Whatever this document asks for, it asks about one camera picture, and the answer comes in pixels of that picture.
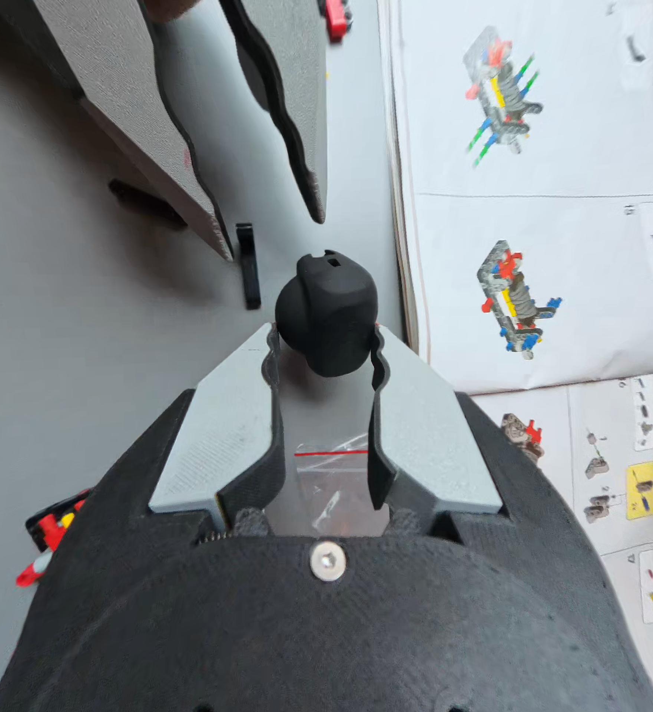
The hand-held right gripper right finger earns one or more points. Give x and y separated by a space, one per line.
432 445

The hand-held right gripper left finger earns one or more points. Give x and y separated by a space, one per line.
215 445

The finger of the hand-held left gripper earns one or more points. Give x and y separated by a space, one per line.
115 83
304 67

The clear zip plastic bag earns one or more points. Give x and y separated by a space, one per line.
326 478

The black rubber tyre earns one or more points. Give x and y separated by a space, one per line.
326 317

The lego engine frame assembly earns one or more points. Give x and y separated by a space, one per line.
48 528

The pile of loose lego pieces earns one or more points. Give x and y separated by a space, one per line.
335 19

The person's left hand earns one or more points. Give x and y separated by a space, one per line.
171 8

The white instruction booklet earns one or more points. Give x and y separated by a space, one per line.
582 222

